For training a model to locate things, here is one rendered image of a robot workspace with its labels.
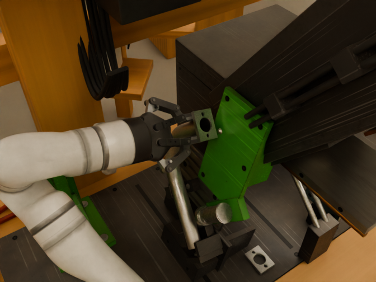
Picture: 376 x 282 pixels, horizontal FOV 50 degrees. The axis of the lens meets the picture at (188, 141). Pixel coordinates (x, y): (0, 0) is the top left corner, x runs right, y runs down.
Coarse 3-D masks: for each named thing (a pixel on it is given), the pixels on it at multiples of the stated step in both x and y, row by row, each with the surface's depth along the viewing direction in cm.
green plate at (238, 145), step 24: (240, 96) 68; (216, 120) 74; (240, 120) 69; (216, 144) 75; (240, 144) 70; (264, 144) 66; (216, 168) 77; (240, 168) 71; (264, 168) 74; (216, 192) 78; (240, 192) 72
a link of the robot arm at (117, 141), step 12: (120, 120) 64; (108, 132) 61; (120, 132) 62; (108, 144) 60; (120, 144) 61; (132, 144) 62; (108, 156) 60; (120, 156) 62; (132, 156) 63; (108, 168) 63
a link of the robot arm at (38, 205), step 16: (0, 192) 56; (16, 192) 57; (32, 192) 58; (48, 192) 57; (64, 192) 57; (16, 208) 56; (32, 208) 54; (48, 208) 53; (64, 208) 55; (32, 224) 53; (48, 224) 53
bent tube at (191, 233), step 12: (192, 120) 74; (204, 120) 74; (180, 132) 76; (192, 132) 73; (204, 132) 71; (216, 132) 73; (168, 156) 81; (168, 180) 83; (180, 180) 82; (180, 192) 82; (180, 204) 82; (180, 216) 82; (192, 216) 82; (192, 228) 81; (192, 240) 81
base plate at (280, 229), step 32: (96, 192) 101; (128, 192) 101; (160, 192) 101; (256, 192) 101; (288, 192) 101; (128, 224) 94; (160, 224) 94; (224, 224) 94; (256, 224) 94; (288, 224) 94; (0, 256) 88; (32, 256) 88; (128, 256) 88; (160, 256) 88; (256, 256) 88; (288, 256) 88
